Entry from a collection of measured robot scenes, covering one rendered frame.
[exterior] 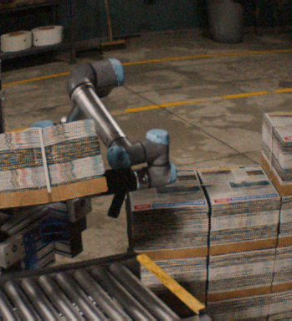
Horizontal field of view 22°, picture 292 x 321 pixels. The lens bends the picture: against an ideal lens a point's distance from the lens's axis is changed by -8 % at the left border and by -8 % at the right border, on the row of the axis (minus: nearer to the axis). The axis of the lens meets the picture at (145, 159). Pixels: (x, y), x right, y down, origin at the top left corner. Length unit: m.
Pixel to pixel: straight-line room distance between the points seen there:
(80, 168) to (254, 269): 0.99
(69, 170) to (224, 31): 7.66
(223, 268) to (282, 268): 0.27
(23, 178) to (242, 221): 1.00
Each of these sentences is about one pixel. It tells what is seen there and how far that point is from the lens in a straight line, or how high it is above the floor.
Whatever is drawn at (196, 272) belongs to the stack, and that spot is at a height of 0.53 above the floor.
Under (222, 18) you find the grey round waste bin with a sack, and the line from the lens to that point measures 9.84.
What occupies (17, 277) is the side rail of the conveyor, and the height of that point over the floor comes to 0.80.
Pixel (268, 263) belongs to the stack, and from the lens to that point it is 3.05.
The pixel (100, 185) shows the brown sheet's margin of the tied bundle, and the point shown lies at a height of 1.09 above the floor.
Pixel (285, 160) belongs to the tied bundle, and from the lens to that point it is 2.89.
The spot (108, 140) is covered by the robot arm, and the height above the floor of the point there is 1.14.
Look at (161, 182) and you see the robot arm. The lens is 2.65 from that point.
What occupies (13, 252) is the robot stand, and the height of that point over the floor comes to 0.73.
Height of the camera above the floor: 1.98
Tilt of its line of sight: 20 degrees down
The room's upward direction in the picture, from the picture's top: 1 degrees counter-clockwise
